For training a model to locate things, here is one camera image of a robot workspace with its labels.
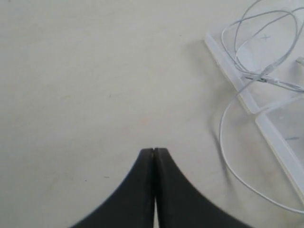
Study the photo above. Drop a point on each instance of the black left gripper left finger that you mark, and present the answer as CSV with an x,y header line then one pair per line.
x,y
131,205

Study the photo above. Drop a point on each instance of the clear plastic storage case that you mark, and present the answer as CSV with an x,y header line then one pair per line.
x,y
261,54

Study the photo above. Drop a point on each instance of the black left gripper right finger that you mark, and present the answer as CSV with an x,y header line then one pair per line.
x,y
179,204

